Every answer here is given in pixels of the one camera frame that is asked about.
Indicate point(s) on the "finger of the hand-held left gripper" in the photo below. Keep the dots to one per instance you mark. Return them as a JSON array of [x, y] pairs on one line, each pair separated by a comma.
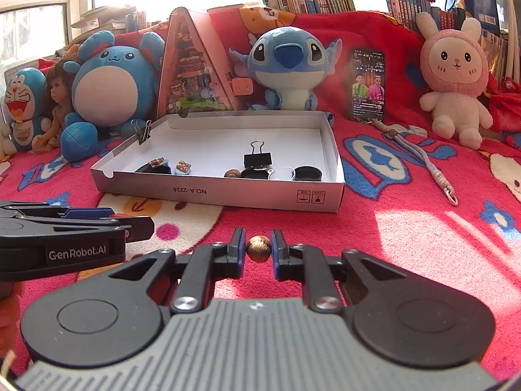
[[89, 212], [138, 228]]

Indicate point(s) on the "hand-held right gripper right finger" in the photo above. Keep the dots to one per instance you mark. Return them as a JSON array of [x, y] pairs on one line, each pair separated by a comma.
[[276, 252]]

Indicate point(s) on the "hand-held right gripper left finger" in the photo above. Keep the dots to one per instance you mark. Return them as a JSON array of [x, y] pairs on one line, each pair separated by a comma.
[[236, 252]]

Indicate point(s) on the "brown walnut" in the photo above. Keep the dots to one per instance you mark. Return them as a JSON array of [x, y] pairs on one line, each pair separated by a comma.
[[233, 173], [259, 248]]

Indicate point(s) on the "clear round lid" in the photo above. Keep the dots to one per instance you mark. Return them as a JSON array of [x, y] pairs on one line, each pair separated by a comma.
[[283, 175]]

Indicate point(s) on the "white cardboard box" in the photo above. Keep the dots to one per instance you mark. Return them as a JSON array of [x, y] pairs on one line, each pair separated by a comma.
[[211, 138]]

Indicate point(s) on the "person's left hand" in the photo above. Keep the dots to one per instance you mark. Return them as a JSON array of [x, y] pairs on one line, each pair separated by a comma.
[[10, 317]]

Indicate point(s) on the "small black binder clip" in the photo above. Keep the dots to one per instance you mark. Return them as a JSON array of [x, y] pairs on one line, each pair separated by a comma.
[[143, 134]]

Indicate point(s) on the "round blue mouse plush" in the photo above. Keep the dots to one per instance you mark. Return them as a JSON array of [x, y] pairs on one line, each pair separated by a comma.
[[110, 89]]

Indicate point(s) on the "brown haired doll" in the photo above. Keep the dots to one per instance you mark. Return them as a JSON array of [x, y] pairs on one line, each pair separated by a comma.
[[59, 89]]

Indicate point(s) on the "pink cartoon printed blanket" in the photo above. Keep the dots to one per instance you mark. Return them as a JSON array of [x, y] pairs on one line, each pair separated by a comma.
[[407, 252]]

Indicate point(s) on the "blue robot cat plush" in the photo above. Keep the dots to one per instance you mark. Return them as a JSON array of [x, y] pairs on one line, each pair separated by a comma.
[[24, 97]]

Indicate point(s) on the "triangular pink diorama house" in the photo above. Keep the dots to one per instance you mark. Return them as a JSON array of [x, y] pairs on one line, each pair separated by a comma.
[[191, 81]]

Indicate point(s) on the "smartphone with lit screen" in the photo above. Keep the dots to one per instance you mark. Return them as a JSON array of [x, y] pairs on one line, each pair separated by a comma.
[[368, 85]]

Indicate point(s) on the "window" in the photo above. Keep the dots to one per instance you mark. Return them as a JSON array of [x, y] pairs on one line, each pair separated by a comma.
[[32, 28]]

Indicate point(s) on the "flat stacked books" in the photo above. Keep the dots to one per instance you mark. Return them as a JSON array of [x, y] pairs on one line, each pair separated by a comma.
[[110, 18]]

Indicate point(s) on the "blue alien plush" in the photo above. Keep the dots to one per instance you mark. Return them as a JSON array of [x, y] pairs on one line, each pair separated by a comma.
[[285, 57]]

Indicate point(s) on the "row of books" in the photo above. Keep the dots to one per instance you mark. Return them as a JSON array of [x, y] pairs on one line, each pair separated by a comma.
[[309, 2]]

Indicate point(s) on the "pink hooded bunny plush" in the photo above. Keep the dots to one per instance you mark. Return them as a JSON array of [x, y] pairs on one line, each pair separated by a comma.
[[454, 61]]

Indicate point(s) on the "white pipe rack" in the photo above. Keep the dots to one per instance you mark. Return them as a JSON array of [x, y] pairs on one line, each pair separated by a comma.
[[509, 28]]

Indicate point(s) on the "blue packaging box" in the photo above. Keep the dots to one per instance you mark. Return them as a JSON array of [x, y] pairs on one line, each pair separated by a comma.
[[484, 4]]

